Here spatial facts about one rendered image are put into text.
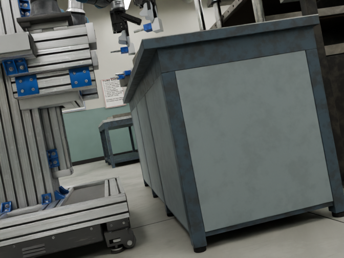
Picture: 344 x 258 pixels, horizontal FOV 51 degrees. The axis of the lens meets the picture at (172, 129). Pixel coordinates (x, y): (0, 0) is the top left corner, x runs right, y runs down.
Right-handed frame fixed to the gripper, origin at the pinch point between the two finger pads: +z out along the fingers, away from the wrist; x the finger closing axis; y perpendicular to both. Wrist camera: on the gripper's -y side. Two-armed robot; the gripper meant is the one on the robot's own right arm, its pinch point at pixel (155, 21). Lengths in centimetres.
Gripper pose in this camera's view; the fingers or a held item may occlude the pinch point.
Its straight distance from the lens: 168.6
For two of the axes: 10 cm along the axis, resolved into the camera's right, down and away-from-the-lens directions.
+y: -9.4, 1.7, 3.0
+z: 1.8, 9.8, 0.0
